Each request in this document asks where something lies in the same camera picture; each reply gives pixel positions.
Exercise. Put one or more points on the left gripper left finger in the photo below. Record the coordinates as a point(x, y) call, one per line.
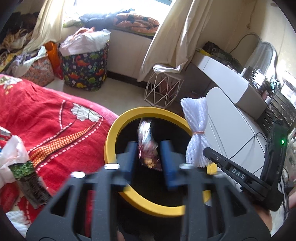
point(64, 215)

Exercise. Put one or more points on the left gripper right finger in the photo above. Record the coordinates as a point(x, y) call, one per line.
point(214, 209)

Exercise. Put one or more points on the white foam net bundle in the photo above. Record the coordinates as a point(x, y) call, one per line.
point(196, 116)

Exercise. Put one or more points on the green black snack wrapper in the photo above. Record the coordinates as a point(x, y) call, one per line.
point(30, 184)

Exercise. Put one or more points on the colourful snack packet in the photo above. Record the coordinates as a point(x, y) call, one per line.
point(147, 146)

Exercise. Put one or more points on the white orange plastic bag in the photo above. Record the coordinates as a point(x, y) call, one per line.
point(13, 152)

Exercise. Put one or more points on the right hand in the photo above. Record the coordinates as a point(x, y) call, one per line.
point(265, 216)

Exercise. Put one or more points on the red floral bed blanket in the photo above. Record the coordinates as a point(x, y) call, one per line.
point(61, 133)

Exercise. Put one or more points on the vanity mirror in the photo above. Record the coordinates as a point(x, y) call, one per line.
point(260, 68)

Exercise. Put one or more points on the floral fabric bag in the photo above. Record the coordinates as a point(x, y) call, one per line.
point(40, 72)

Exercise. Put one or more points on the dinosaur print laundry basket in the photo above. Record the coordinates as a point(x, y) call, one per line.
point(83, 58)

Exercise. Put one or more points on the right cream curtain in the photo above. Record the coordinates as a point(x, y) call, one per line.
point(176, 39)

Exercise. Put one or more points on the cream curtain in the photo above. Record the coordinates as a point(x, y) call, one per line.
point(176, 39)
point(49, 24)

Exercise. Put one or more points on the left cream curtain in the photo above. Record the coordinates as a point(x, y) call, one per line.
point(49, 24)

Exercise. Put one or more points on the dark blue jacket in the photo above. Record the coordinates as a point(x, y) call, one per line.
point(101, 20)

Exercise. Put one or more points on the orange patterned folded quilt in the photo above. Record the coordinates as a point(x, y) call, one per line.
point(137, 24)

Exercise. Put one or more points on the white wire side table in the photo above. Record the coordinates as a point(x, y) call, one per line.
point(162, 89)

